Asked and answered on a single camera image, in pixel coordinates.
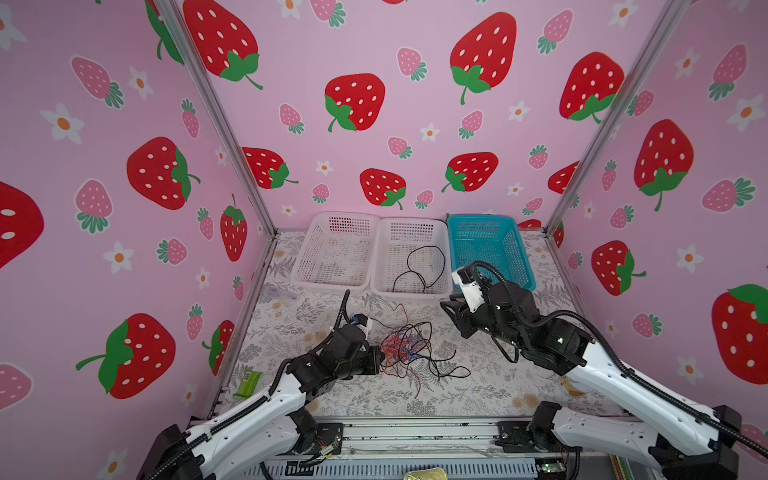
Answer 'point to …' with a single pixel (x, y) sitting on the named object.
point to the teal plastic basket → (493, 240)
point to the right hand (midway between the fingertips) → (444, 299)
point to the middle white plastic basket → (411, 259)
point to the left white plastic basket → (336, 251)
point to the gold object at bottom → (427, 474)
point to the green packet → (248, 384)
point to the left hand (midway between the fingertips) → (387, 356)
